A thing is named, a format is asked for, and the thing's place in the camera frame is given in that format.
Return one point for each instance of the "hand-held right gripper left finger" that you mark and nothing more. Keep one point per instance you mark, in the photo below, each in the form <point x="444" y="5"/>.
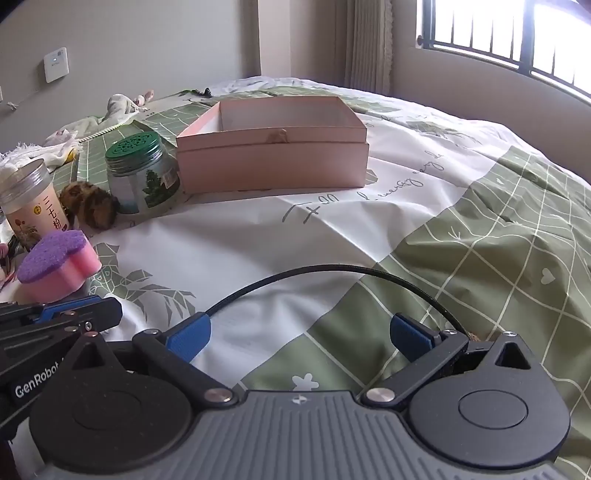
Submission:
<point x="189" y="338"/>

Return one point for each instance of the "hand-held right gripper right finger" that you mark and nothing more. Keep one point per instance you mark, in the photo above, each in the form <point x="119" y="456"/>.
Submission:
<point x="410" y="336"/>

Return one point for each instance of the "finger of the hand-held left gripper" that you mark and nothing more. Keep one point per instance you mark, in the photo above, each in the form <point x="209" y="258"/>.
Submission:
<point x="108" y="314"/>
<point x="69" y="310"/>

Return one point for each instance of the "pink purple heart sponge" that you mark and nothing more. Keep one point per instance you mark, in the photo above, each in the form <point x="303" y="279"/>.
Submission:
<point x="46" y="258"/>

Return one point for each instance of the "pink cardboard box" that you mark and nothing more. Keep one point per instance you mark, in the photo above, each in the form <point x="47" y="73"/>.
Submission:
<point x="277" y="161"/>

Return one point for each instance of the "brown fuzzy hair claw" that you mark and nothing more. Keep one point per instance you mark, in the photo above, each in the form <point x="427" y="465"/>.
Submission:
<point x="92" y="207"/>

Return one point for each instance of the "beige jar silver lid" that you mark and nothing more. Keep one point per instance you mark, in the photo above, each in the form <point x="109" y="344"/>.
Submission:
<point x="41" y="207"/>

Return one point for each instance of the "green lid glass jar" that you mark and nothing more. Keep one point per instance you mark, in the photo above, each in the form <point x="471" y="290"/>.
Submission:
<point x="138" y="184"/>

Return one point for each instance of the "green white printed bedspread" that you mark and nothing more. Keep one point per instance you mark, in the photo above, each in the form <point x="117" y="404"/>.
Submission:
<point x="323" y="221"/>

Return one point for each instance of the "white fringed towel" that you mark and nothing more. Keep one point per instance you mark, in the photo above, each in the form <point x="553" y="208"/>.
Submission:
<point x="60" y="150"/>

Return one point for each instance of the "grey white plush toy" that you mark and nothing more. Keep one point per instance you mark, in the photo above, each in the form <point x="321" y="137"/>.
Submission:
<point x="117" y="106"/>

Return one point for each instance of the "beige curtain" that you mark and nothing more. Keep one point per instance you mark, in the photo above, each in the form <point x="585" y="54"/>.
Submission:
<point x="360" y="46"/>

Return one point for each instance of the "black window grille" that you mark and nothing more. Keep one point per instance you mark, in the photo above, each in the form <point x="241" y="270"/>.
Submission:
<point x="521" y="62"/>

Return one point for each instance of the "white wall thermostat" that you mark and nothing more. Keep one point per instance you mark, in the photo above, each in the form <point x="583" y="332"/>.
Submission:
<point x="56" y="64"/>

